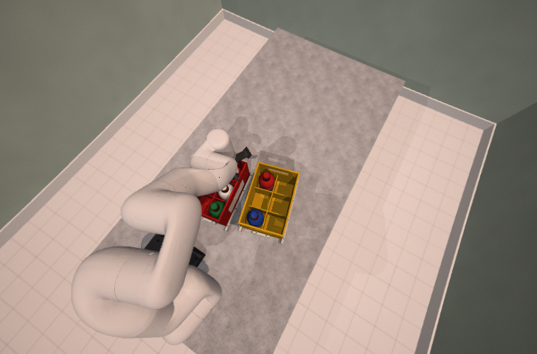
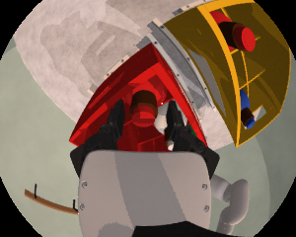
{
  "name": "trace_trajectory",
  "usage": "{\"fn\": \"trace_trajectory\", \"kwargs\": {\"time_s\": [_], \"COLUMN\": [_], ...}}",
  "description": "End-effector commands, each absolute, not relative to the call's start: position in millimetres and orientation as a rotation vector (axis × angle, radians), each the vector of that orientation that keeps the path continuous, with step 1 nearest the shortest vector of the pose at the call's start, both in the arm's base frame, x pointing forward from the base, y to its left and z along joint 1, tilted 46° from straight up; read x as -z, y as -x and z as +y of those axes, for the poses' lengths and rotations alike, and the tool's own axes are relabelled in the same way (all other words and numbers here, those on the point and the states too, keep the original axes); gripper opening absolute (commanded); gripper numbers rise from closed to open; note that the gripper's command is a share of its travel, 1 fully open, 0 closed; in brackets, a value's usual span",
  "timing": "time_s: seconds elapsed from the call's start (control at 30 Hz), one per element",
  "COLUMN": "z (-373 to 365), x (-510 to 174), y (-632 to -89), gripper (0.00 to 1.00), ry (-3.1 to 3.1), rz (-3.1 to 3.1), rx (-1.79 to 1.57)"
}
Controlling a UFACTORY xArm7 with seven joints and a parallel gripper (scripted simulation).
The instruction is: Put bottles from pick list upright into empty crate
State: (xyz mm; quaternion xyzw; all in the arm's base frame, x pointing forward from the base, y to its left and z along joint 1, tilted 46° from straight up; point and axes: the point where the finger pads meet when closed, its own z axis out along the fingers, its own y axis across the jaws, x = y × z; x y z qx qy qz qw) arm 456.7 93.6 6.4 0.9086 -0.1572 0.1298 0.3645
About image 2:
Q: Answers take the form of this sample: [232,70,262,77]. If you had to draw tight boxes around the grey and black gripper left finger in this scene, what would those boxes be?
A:
[70,99,125,179]

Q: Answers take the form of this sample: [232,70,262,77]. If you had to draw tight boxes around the blue bottle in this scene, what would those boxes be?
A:
[240,89,256,129]

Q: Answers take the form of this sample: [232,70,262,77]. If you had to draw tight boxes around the red bottle with pale label band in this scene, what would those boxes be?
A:
[123,74,168,127]

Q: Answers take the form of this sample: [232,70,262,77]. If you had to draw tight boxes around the white bottle with grey label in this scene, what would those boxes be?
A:
[154,102,187,150]

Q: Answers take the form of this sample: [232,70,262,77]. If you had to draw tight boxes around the dark red crate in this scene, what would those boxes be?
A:
[69,42,207,152]

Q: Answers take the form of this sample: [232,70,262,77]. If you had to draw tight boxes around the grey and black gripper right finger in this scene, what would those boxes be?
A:
[166,101,220,181]

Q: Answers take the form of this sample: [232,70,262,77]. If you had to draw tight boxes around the olive-brown crate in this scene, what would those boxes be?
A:
[163,0,291,147]

